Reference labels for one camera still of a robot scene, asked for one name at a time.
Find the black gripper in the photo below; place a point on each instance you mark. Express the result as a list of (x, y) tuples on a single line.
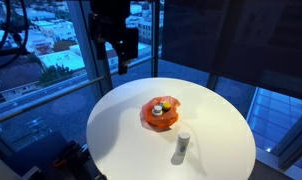
[(128, 41)]

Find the white bottle with label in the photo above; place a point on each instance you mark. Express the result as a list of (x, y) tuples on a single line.
[(183, 144)]

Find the bottle with white cap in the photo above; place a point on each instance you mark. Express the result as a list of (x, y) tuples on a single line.
[(157, 110)]

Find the orange plastic bag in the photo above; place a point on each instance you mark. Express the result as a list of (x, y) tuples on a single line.
[(151, 116)]

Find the bottle with yellow cap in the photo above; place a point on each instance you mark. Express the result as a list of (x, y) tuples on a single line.
[(166, 106)]

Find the grey window mullion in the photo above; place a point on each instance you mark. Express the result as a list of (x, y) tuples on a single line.
[(91, 56)]

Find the metal window handrail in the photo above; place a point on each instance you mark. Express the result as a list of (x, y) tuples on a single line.
[(47, 98)]

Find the dark equipment stand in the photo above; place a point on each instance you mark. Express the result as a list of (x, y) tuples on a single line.
[(44, 156)]

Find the dark roller blind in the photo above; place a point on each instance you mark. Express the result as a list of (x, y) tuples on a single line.
[(237, 36)]

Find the dark corner window post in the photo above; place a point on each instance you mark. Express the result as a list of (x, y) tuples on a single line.
[(155, 40)]

